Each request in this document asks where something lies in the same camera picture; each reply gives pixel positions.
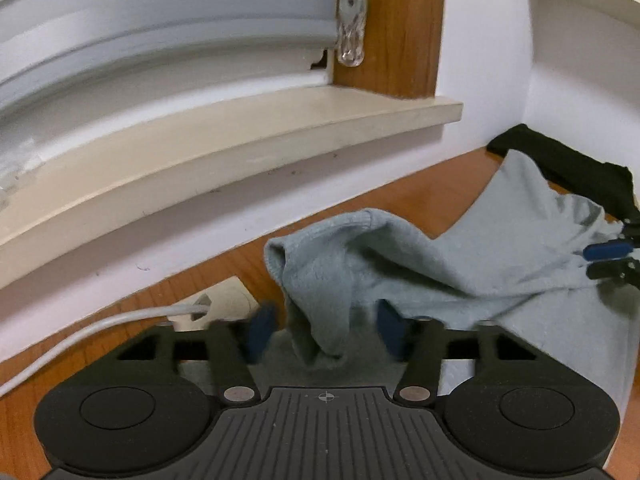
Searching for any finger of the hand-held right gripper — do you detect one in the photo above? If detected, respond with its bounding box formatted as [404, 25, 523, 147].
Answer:
[582, 220, 640, 262]
[586, 259, 640, 290]

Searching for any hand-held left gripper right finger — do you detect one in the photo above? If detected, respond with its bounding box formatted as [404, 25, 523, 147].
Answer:
[376, 300, 538, 403]

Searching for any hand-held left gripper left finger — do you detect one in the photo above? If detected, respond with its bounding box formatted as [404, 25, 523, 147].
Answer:
[117, 301, 277, 403]

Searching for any grey printed sweatshirt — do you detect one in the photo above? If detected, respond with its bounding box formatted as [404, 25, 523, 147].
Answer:
[177, 150, 640, 403]

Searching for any beige rectangular table plate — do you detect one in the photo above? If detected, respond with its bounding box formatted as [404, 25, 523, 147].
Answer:
[167, 275, 260, 333]

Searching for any black folded garment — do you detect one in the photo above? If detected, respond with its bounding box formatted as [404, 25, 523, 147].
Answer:
[487, 123, 640, 223]

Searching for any beige window sill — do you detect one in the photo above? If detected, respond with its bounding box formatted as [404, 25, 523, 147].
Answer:
[0, 85, 464, 291]

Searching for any clear plastic sheet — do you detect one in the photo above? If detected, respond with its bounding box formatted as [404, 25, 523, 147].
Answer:
[0, 135, 43, 206]

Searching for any grey window blind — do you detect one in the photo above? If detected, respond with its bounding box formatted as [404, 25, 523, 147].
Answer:
[0, 0, 336, 111]

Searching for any white cable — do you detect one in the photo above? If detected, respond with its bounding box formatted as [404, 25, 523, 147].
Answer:
[0, 300, 213, 400]

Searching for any cream wall shelf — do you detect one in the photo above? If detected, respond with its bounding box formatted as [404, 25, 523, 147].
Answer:
[520, 0, 640, 61]

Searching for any clear plastic chain clip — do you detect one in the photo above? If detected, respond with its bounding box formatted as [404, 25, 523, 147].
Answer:
[336, 0, 370, 67]

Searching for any wooden window frame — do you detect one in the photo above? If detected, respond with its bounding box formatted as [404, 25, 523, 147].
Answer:
[330, 0, 447, 99]

